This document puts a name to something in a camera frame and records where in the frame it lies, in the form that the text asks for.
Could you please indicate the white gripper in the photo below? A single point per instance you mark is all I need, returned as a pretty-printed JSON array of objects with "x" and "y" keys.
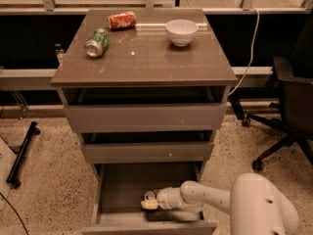
[{"x": 165, "y": 197}]

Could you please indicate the dark pepsi can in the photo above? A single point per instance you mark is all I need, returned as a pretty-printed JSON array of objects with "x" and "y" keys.
[{"x": 150, "y": 195}]

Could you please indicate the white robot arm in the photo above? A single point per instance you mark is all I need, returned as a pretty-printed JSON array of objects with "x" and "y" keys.
[{"x": 255, "y": 205}]

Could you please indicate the grey open bottom drawer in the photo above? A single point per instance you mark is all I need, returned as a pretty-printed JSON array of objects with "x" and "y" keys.
[{"x": 118, "y": 210}]

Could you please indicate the grey middle drawer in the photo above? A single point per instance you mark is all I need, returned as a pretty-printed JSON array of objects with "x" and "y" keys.
[{"x": 147, "y": 152}]

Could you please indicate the grey drawer cabinet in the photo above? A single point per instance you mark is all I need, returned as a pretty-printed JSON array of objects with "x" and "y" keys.
[{"x": 141, "y": 66}]

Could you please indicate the grey top drawer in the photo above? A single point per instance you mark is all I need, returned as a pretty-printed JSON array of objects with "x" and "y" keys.
[{"x": 141, "y": 118}]

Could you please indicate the green soda can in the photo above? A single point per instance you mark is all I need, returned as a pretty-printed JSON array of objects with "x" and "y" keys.
[{"x": 97, "y": 44}]

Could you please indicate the orange soda can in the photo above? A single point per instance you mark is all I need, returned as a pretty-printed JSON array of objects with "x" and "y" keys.
[{"x": 122, "y": 20}]

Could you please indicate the black wheeled stand leg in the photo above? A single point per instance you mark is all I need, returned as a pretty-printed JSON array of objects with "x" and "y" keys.
[{"x": 12, "y": 177}]

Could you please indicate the white board on floor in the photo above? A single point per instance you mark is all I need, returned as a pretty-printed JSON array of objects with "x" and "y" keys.
[{"x": 7, "y": 159}]

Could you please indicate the white bowl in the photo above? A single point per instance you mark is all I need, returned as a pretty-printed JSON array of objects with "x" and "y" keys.
[{"x": 181, "y": 32}]

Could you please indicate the black office chair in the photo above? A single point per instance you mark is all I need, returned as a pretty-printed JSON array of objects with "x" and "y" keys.
[{"x": 294, "y": 76}]

